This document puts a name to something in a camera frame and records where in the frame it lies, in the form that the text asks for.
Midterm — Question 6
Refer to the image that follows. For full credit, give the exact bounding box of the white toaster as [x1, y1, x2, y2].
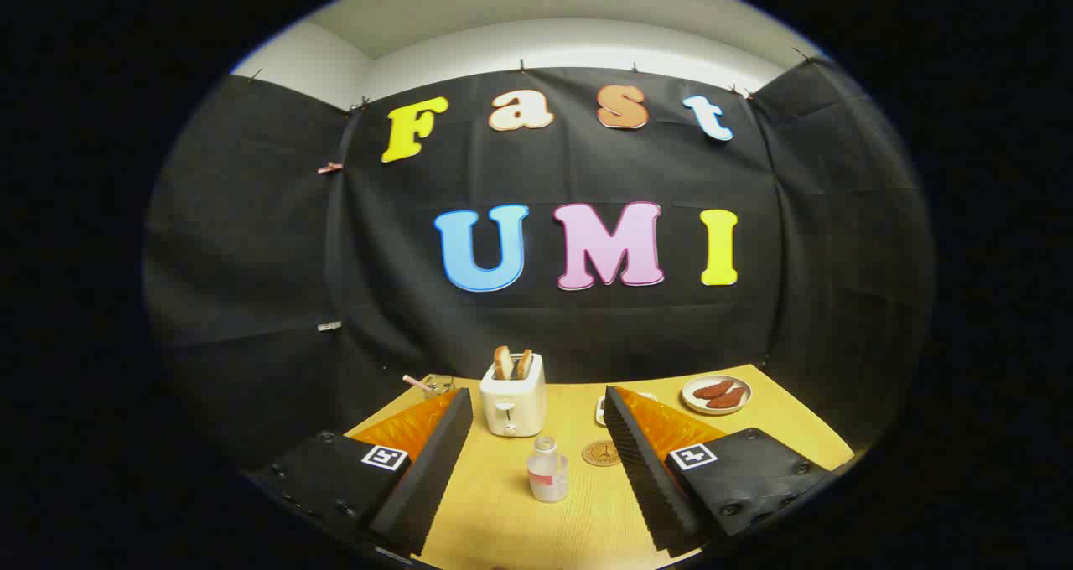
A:
[479, 353, 547, 438]

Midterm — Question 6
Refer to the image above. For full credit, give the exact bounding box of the white oval plate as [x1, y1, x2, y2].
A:
[681, 374, 753, 417]

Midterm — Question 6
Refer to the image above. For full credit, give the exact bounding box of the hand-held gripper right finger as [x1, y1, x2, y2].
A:
[604, 386, 839, 554]

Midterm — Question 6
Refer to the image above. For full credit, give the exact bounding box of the clear juice bottle red label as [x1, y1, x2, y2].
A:
[526, 436, 569, 504]

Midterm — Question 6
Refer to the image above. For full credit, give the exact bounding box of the wooden table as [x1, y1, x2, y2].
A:
[344, 364, 856, 570]

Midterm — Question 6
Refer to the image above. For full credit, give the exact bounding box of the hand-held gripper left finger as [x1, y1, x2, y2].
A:
[251, 387, 474, 558]

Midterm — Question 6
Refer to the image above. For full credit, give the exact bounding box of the white divided dish with beans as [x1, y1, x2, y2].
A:
[595, 392, 659, 427]

